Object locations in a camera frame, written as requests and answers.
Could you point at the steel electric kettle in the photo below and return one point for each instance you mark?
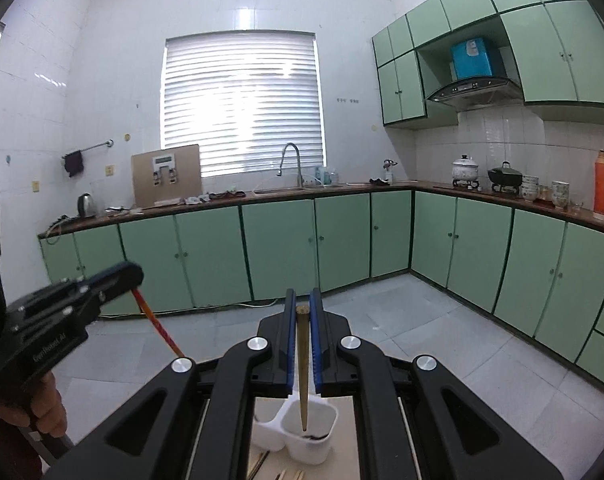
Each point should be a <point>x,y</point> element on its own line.
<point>86,206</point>

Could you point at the white two-compartment utensil holder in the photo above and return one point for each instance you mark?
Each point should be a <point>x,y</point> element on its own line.
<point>307,452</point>

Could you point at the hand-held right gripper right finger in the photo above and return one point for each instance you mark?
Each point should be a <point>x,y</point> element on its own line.
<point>316,355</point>

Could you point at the clear drinking glass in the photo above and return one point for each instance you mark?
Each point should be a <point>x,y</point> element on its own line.
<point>575,208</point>

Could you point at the brown board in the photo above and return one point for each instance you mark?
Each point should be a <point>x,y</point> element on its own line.
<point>147,185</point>

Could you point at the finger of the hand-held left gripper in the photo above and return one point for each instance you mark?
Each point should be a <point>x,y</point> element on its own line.
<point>124,275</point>

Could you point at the steel kitchen faucet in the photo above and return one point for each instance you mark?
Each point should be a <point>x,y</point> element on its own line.
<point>298,160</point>

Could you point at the dark cloth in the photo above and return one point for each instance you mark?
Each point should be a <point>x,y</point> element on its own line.
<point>378,182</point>

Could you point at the steel sink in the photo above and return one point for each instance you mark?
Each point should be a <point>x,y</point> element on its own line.
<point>277,191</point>

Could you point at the dark hanging towel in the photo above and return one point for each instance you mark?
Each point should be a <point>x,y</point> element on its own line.
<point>74,164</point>

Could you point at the person's left hand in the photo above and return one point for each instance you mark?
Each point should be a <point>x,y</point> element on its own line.
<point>49,402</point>

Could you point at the white lidded pot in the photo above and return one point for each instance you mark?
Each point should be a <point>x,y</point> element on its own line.
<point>465,167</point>

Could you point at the white dispenser panel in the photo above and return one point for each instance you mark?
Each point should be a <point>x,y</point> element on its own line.
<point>164,167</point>

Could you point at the person's left forearm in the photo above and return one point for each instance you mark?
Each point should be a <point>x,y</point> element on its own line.
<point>7,450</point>

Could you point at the green wall cabinets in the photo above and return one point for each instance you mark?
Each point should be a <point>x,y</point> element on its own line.
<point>557,55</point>

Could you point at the blue box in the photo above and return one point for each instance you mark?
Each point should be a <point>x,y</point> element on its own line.
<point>474,60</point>

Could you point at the brown brush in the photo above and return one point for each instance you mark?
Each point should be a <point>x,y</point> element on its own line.
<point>302,360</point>

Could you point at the white window blind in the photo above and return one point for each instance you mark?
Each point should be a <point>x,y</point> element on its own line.
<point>242,105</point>

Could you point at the green base cabinets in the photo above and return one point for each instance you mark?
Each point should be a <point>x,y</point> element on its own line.
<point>282,245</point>

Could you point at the bottles by window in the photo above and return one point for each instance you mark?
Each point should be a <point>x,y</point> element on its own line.
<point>327,176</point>

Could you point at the wall hooks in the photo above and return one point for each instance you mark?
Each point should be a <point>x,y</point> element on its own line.
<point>347,100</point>

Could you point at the gas stove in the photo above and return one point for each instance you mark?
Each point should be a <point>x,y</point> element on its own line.
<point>506,189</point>

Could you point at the dark wooden countertop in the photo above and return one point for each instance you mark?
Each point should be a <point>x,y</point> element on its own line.
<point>402,184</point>

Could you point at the patterned cup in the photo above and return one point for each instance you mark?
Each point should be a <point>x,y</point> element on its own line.
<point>560,195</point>

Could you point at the metal towel rail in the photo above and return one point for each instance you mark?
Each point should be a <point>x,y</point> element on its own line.
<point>94,147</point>

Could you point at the black lidded pot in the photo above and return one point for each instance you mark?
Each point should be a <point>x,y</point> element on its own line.
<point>504,175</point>

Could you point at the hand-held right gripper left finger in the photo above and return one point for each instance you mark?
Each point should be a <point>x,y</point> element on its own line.
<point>289,355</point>

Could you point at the black range hood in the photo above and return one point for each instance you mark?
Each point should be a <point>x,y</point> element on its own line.
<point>474,91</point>

